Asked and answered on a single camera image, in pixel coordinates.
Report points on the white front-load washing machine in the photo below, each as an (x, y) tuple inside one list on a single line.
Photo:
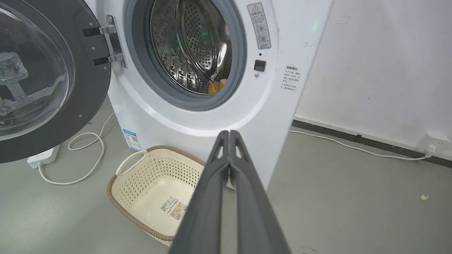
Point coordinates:
[(226, 116)]

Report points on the cream perforated laundry basket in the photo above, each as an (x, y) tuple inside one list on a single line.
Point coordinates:
[(155, 190)]

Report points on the chrome door hinge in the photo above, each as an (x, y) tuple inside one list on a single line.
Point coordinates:
[(113, 40)]

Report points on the white power strip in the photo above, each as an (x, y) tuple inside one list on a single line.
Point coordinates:
[(43, 157)]

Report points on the dark round washing machine door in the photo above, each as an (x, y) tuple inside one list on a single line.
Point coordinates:
[(53, 81)]

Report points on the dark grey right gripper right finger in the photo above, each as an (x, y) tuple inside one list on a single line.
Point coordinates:
[(256, 204)]

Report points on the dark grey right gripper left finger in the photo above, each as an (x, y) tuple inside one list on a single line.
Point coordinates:
[(206, 197)]

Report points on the white wall socket adapter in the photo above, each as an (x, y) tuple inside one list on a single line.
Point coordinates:
[(431, 145)]

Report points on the orange item inside drum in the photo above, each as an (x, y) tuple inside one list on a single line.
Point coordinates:
[(216, 85)]

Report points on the small yellowish floor scrap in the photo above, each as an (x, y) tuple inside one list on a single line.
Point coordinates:
[(424, 197)]

